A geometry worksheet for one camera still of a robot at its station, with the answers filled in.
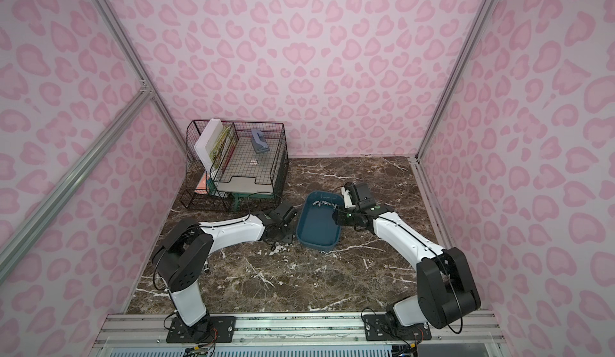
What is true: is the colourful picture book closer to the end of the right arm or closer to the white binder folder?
the white binder folder

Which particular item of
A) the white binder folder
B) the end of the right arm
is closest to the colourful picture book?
the white binder folder

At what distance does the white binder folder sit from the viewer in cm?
90

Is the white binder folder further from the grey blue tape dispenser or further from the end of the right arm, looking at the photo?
the end of the right arm
